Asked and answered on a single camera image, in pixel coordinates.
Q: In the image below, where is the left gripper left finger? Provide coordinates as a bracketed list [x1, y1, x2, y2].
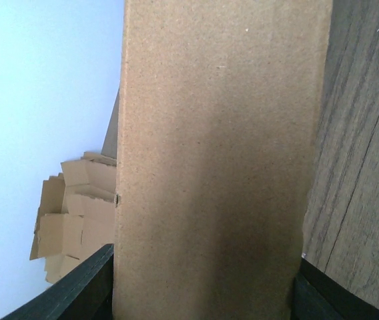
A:
[4, 244, 113, 320]

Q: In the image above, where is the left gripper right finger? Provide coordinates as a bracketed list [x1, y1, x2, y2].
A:
[291, 259, 379, 319]

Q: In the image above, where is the cardboard box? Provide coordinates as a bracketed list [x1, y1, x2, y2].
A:
[113, 1, 332, 319]

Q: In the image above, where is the stack of flat cardboard blanks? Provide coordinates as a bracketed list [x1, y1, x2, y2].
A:
[29, 152, 117, 284]

